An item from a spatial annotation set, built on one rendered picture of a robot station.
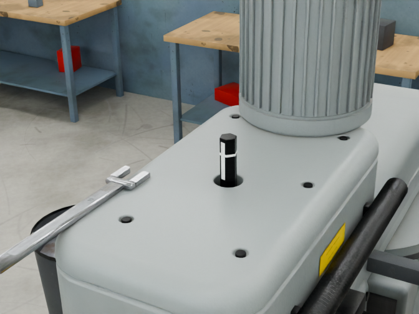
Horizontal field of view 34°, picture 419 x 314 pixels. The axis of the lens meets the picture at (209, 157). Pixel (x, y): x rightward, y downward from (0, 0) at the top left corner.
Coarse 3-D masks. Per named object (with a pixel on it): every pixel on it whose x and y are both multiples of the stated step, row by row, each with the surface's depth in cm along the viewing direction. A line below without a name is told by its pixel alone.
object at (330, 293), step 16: (384, 192) 100; (400, 192) 101; (368, 208) 96; (384, 208) 96; (368, 224) 92; (384, 224) 94; (352, 240) 89; (368, 240) 89; (336, 256) 87; (352, 256) 86; (368, 256) 89; (336, 272) 83; (352, 272) 84; (320, 288) 80; (336, 288) 81; (304, 304) 79; (320, 304) 77; (336, 304) 79
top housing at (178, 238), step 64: (256, 128) 100; (128, 192) 84; (192, 192) 84; (256, 192) 83; (320, 192) 83; (64, 256) 74; (128, 256) 72; (192, 256) 72; (256, 256) 71; (320, 256) 83
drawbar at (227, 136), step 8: (224, 136) 84; (232, 136) 84; (224, 144) 83; (232, 144) 83; (224, 152) 84; (232, 152) 84; (232, 160) 84; (232, 168) 85; (232, 176) 85; (224, 184) 86; (232, 184) 86
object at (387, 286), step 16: (416, 208) 143; (400, 224) 138; (416, 224) 138; (400, 240) 133; (416, 240) 132; (416, 256) 133; (368, 288) 128; (384, 288) 126; (400, 288) 125; (416, 288) 133; (368, 304) 129; (384, 304) 127; (400, 304) 126; (416, 304) 135
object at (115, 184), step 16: (112, 176) 86; (144, 176) 86; (96, 192) 83; (112, 192) 83; (80, 208) 79; (48, 224) 76; (64, 224) 76; (32, 240) 73; (48, 240) 74; (0, 256) 71; (16, 256) 71; (0, 272) 69
